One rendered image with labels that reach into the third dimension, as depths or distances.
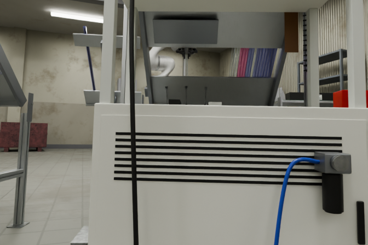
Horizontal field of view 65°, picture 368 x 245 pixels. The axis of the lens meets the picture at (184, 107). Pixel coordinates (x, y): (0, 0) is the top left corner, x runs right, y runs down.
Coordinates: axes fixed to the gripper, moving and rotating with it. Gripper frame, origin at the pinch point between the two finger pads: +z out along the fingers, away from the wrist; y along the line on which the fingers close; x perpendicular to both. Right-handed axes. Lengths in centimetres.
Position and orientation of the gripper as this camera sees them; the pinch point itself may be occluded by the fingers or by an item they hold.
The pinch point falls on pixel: (186, 54)
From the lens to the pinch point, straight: 155.9
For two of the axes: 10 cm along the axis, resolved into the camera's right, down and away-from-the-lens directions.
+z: -0.4, 5.3, -8.4
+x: 0.0, 8.5, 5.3
